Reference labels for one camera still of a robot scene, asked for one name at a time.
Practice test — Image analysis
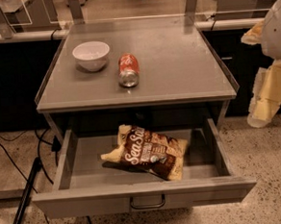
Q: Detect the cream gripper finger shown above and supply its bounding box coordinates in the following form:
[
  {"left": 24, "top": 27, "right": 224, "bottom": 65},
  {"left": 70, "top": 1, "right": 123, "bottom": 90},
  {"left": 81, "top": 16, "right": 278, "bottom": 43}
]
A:
[
  {"left": 247, "top": 97, "right": 280, "bottom": 128},
  {"left": 241, "top": 20, "right": 264, "bottom": 45}
]

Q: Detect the brown sea salt chip bag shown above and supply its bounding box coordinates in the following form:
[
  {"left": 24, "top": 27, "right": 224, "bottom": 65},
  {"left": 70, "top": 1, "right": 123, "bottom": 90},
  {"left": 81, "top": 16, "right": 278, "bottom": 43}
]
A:
[{"left": 101, "top": 125, "right": 188, "bottom": 181}]

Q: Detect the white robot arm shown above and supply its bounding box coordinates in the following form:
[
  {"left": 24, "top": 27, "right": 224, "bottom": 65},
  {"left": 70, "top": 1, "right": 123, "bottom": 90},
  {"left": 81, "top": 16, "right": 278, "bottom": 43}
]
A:
[{"left": 241, "top": 0, "right": 281, "bottom": 128}]

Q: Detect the grey cabinet counter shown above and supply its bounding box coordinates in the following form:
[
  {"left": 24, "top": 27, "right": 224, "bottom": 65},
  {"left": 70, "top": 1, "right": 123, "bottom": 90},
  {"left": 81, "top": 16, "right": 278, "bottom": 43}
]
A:
[{"left": 36, "top": 15, "right": 239, "bottom": 119}]

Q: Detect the grey open top drawer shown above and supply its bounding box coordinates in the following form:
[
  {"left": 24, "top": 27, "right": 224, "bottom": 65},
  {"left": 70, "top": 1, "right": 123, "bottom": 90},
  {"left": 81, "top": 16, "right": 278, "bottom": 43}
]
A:
[{"left": 33, "top": 119, "right": 256, "bottom": 218}]

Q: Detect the red soda can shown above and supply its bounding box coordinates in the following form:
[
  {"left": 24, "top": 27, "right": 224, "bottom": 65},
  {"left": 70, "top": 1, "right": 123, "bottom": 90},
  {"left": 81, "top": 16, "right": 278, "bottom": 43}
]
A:
[{"left": 118, "top": 53, "right": 140, "bottom": 87}]

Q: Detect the white ceramic bowl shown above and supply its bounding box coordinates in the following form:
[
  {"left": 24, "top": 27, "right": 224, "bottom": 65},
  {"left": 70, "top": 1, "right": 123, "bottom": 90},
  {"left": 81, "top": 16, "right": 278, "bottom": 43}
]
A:
[{"left": 72, "top": 41, "right": 110, "bottom": 72}]

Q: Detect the background desk left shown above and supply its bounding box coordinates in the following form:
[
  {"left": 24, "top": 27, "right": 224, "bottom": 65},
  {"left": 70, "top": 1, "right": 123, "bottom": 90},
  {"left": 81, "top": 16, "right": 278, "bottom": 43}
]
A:
[{"left": 0, "top": 0, "right": 60, "bottom": 33}]

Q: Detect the black bar on floor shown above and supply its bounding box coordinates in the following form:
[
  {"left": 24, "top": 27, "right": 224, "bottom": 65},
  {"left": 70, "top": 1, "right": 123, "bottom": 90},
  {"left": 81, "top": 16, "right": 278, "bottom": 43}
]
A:
[{"left": 13, "top": 157, "right": 41, "bottom": 224}]

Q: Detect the white horizontal rail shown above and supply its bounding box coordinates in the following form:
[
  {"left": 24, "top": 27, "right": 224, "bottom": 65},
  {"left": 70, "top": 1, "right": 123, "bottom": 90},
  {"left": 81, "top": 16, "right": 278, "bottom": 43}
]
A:
[{"left": 0, "top": 17, "right": 263, "bottom": 43}]

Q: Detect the grey right support post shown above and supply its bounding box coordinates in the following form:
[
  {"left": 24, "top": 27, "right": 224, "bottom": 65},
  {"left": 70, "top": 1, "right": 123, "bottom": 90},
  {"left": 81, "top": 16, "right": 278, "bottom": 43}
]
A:
[{"left": 185, "top": 0, "right": 197, "bottom": 26}]

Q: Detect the black drawer handle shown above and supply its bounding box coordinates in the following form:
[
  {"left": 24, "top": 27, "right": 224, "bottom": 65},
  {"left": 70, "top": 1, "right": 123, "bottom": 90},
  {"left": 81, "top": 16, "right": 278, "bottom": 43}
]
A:
[{"left": 129, "top": 194, "right": 166, "bottom": 211}]

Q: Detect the grey middle support post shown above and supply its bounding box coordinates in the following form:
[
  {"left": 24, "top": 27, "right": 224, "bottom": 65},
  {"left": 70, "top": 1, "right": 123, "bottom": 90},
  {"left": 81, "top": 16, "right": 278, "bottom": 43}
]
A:
[{"left": 67, "top": 0, "right": 84, "bottom": 24}]

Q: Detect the black floor cable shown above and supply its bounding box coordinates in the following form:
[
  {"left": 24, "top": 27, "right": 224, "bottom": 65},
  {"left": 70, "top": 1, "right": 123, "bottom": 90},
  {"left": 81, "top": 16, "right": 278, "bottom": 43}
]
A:
[{"left": 0, "top": 127, "right": 67, "bottom": 224}]

